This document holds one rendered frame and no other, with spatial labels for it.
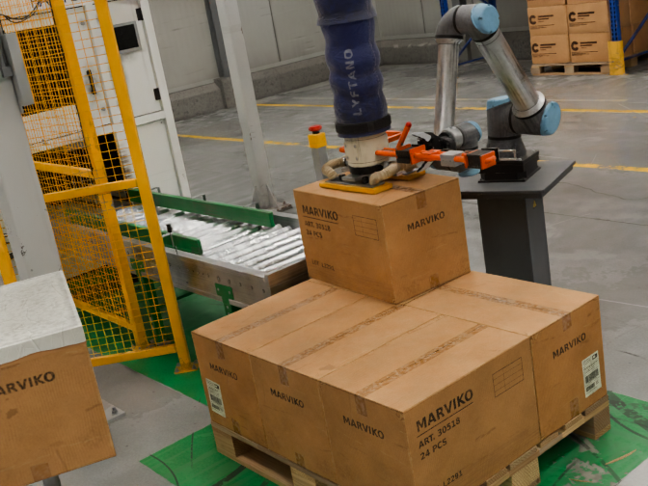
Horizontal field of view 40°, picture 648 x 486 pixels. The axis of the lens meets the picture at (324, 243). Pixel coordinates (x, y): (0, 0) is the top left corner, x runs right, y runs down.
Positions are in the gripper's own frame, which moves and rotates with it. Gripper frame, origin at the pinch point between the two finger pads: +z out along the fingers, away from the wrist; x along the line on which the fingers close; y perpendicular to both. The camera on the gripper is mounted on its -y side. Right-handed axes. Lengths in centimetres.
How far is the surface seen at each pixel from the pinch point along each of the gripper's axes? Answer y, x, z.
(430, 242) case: -4.7, -34.5, 3.3
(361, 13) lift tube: 16, 54, 2
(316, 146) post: 117, -14, -44
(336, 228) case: 29.0, -26.7, 21.7
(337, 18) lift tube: 21, 54, 10
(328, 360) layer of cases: -17, -53, 71
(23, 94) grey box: 128, 44, 95
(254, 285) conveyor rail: 74, -54, 37
